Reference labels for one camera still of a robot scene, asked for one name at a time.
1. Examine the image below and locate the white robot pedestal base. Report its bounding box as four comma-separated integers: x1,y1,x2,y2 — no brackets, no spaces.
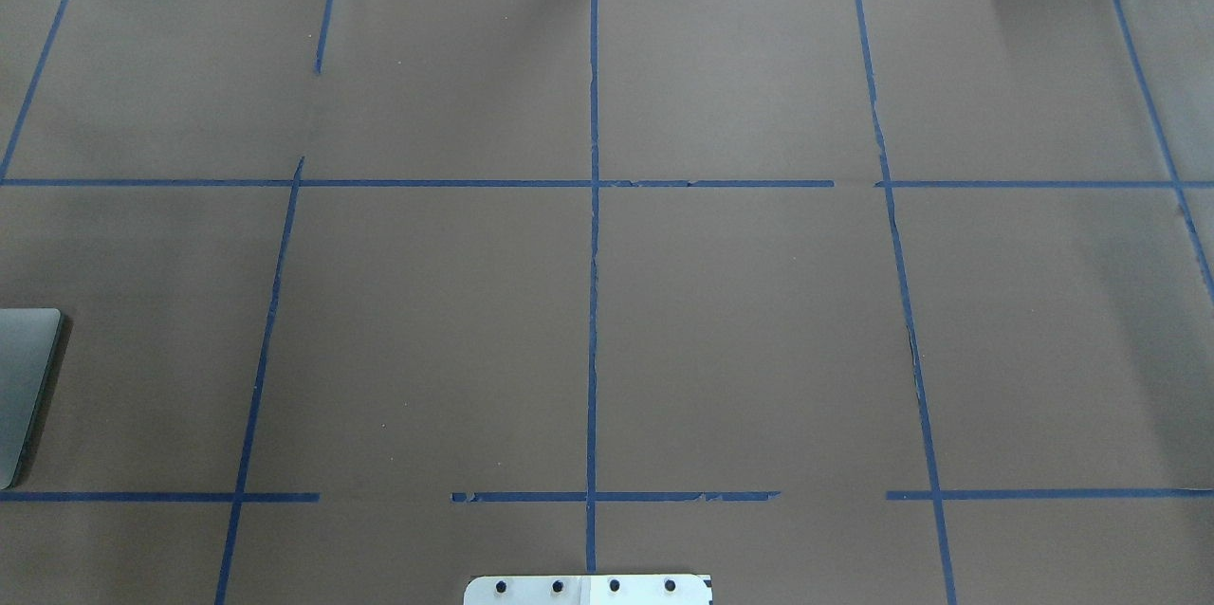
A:
463,573,714,604

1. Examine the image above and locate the silver closed laptop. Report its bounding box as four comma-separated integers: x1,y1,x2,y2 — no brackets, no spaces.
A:
1,309,64,491

